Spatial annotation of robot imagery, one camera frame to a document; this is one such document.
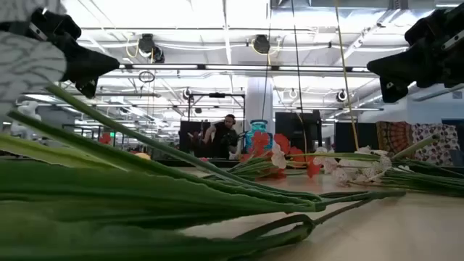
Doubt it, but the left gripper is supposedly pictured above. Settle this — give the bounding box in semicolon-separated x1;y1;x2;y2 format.
0;9;121;99

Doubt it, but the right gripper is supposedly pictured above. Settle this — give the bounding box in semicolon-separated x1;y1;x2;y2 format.
367;3;464;104

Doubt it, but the white blossom spray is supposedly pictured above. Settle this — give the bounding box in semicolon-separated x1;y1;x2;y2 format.
270;134;464;199
0;0;406;261

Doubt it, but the blue glass vase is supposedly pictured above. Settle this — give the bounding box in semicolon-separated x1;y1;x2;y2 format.
244;119;273;153

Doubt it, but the orange patterned cloth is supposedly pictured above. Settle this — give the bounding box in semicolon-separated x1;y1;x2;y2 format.
376;120;413;155

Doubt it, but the black partition panel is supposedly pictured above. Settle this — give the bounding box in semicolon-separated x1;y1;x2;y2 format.
333;122;378;153
179;120;212;154
274;110;323;153

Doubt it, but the white floral cloth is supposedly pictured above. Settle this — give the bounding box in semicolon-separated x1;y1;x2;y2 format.
411;123;461;167

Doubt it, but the person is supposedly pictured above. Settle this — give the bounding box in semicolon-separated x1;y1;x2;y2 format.
202;113;240;160

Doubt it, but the yellow hanging cable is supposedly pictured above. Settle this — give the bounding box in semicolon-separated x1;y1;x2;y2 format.
333;0;360;152

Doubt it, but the black hanging cable loop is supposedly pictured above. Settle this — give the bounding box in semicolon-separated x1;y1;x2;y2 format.
138;70;156;84

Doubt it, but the black ceiling cable reel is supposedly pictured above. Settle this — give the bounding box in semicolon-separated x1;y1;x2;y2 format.
137;33;166;65
252;34;271;55

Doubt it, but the thin black hanging cable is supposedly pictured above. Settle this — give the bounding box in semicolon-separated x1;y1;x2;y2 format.
261;0;273;120

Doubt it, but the black station frame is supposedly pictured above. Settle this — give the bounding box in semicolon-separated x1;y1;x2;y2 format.
186;92;247;126

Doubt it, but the long black overhead rail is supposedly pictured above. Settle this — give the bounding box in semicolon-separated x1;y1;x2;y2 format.
119;63;380;73

